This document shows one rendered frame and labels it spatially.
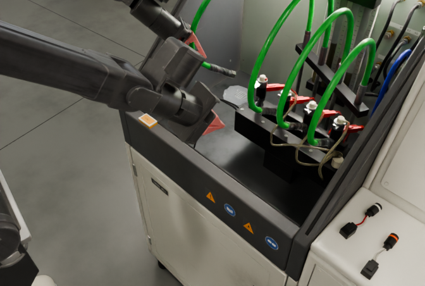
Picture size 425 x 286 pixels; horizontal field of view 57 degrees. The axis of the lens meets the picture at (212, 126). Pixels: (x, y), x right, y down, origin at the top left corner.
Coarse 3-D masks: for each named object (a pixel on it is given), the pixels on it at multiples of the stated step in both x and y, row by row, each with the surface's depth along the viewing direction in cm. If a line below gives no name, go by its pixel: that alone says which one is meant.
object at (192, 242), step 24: (144, 168) 131; (144, 192) 144; (168, 192) 127; (168, 216) 139; (192, 216) 123; (168, 240) 153; (192, 240) 134; (216, 240) 119; (240, 240) 107; (168, 264) 170; (192, 264) 147; (216, 264) 129; (240, 264) 115; (264, 264) 104
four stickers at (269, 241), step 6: (210, 192) 105; (210, 198) 107; (228, 204) 101; (228, 210) 103; (234, 210) 100; (234, 216) 102; (246, 222) 99; (246, 228) 101; (252, 228) 98; (264, 240) 97; (270, 240) 95; (270, 246) 97; (276, 246) 94
